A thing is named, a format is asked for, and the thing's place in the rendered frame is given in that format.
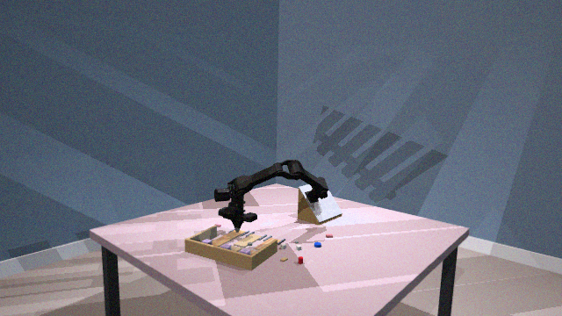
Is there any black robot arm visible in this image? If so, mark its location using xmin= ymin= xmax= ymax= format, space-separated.
xmin=214 ymin=160 xmax=328 ymax=219

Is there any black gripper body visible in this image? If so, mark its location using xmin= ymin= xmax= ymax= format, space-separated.
xmin=218 ymin=200 xmax=257 ymax=222

